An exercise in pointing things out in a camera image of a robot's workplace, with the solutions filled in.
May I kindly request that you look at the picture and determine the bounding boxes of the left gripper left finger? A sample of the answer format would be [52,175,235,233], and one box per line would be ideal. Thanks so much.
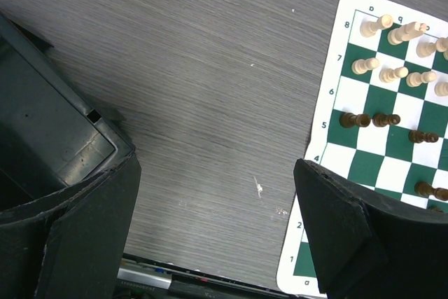
[1,154,141,298]

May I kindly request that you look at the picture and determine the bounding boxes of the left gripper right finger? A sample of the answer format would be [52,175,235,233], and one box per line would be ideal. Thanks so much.
[293,159,447,298]

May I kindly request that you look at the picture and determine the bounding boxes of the green white chess board mat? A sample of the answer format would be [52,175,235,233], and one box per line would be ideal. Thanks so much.
[276,0,447,298]

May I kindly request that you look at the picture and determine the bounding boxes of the light wooden pawn piece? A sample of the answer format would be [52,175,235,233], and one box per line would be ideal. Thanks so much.
[351,57,379,75]

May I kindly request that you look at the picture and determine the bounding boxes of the light wooden chess piece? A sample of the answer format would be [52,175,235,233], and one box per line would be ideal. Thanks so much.
[387,22,428,46]

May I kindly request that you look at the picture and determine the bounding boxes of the light wooden rook piece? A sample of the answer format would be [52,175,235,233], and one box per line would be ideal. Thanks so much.
[360,14,393,38]

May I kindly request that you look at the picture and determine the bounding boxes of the black left arm base housing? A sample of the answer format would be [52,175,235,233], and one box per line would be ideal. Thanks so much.
[1,15,135,210]

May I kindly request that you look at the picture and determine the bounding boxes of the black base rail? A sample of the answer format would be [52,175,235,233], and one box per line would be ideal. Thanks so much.
[112,253,292,298]

